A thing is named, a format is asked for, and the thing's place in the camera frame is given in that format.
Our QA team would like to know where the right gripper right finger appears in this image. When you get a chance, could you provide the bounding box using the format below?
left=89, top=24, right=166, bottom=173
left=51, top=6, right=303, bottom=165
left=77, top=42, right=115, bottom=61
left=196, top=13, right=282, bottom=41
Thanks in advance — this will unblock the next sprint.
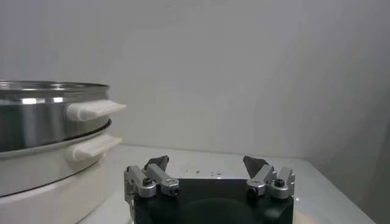
left=243, top=155, right=296, bottom=201

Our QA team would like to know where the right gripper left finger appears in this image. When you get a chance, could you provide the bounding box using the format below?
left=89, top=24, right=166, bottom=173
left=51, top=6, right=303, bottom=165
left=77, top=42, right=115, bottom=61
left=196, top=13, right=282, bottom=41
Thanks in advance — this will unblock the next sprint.
left=123, top=155, right=181, bottom=202

